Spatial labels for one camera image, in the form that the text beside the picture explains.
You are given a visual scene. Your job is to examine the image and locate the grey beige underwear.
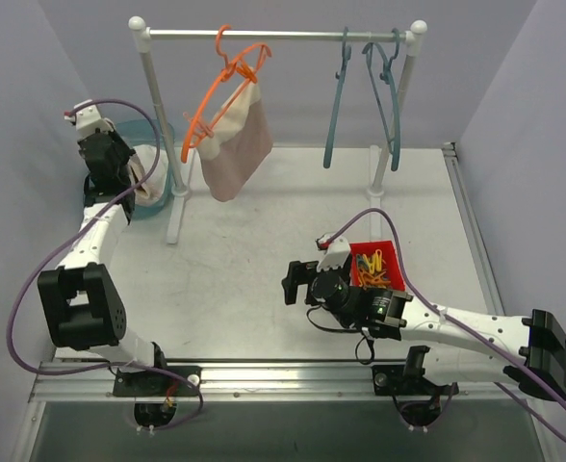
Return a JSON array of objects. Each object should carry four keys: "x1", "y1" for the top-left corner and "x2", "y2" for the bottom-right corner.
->
[{"x1": 128, "y1": 144, "x2": 168, "y2": 207}]

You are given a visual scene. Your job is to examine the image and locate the blue hanger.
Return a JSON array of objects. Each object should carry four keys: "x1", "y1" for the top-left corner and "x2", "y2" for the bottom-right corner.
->
[
  {"x1": 322, "y1": 27, "x2": 351, "y2": 169},
  {"x1": 362, "y1": 28, "x2": 406, "y2": 173}
]

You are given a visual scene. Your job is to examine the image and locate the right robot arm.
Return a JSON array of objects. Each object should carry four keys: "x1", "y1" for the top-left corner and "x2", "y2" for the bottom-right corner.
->
[{"x1": 282, "y1": 261, "x2": 566, "y2": 401}]

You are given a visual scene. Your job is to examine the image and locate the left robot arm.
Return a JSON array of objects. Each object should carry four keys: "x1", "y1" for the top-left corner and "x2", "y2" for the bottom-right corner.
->
[{"x1": 37, "y1": 130, "x2": 169, "y2": 396}]

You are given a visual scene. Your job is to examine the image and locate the beige brown underwear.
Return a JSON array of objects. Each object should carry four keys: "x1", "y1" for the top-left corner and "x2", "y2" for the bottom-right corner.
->
[{"x1": 197, "y1": 83, "x2": 273, "y2": 202}]

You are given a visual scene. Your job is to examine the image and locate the orange plastic hanger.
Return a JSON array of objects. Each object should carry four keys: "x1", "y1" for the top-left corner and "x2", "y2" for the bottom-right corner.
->
[{"x1": 180, "y1": 24, "x2": 272, "y2": 164}]

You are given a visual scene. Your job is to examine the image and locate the teal plastic basin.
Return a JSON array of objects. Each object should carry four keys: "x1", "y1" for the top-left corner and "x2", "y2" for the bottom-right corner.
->
[{"x1": 116, "y1": 119, "x2": 174, "y2": 219}]

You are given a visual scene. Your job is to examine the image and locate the colourful clothespins pile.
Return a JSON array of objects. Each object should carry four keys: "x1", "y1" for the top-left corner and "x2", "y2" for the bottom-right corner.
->
[{"x1": 355, "y1": 249, "x2": 391, "y2": 288}]

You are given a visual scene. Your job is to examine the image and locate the red plastic bin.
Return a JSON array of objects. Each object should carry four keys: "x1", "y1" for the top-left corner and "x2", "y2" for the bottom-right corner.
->
[{"x1": 350, "y1": 241, "x2": 405, "y2": 291}]

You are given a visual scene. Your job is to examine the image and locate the white clothes rack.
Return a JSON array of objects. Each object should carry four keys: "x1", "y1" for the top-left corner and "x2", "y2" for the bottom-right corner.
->
[{"x1": 128, "y1": 16, "x2": 427, "y2": 245}]

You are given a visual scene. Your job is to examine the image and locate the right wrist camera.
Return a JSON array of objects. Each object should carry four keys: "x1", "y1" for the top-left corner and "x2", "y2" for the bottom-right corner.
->
[{"x1": 316, "y1": 234, "x2": 351, "y2": 272}]

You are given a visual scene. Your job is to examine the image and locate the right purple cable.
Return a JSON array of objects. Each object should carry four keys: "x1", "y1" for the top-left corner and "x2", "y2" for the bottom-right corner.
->
[{"x1": 319, "y1": 207, "x2": 566, "y2": 451}]

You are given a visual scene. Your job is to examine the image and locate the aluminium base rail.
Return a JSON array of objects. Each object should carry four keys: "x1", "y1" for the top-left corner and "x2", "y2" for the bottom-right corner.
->
[{"x1": 27, "y1": 358, "x2": 547, "y2": 404}]

